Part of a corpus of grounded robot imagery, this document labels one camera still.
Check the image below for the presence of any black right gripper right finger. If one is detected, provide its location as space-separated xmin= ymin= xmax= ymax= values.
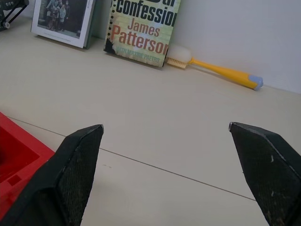
xmin=228 ymin=121 xmax=301 ymax=226

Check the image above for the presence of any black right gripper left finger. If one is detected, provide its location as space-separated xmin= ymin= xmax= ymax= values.
xmin=0 ymin=124 xmax=104 ymax=226

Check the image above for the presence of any red plastic bin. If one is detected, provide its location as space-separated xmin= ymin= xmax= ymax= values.
xmin=0 ymin=111 xmax=55 ymax=212

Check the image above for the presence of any white book with photo cover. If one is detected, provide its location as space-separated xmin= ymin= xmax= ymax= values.
xmin=30 ymin=0 xmax=96 ymax=49

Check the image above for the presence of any James Patterson paperback book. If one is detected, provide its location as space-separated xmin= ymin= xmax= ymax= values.
xmin=103 ymin=0 xmax=182 ymax=68

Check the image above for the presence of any yellow handled cleaning brush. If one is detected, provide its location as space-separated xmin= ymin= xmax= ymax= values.
xmin=166 ymin=45 xmax=264 ymax=91

